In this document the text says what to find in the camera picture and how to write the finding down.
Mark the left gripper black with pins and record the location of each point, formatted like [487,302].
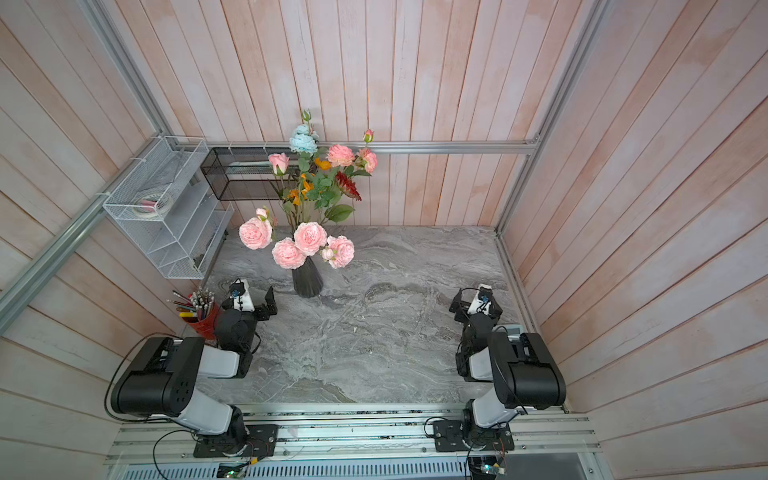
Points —
[272,309]

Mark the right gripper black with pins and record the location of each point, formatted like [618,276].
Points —
[459,305]

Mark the pink peony stem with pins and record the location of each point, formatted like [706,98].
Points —
[257,234]
[311,238]

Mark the pink rose bud stem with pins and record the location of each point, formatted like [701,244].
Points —
[283,186]

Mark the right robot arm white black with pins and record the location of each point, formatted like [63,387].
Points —
[520,368]

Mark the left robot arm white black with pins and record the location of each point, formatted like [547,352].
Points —
[160,382]

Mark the dark glass vase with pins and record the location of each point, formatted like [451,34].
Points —
[307,280]

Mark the mixed bouquet remaining flowers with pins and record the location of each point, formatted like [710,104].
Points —
[323,178]

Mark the red pen cup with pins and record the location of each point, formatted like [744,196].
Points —
[199,310]

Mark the tape roll on shelf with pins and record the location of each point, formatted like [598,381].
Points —
[152,205]

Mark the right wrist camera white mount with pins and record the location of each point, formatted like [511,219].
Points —
[482,300]

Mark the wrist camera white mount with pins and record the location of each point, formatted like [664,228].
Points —
[482,300]
[240,296]

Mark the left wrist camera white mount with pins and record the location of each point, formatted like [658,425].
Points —
[240,296]

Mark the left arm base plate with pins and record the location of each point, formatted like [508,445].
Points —
[253,441]

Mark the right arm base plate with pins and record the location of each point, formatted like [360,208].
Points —
[458,436]

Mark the black mesh wall shelf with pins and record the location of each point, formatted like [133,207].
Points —
[241,173]

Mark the white wire mesh shelf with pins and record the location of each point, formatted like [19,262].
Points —
[182,244]

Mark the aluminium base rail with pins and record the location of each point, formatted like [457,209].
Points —
[314,431]

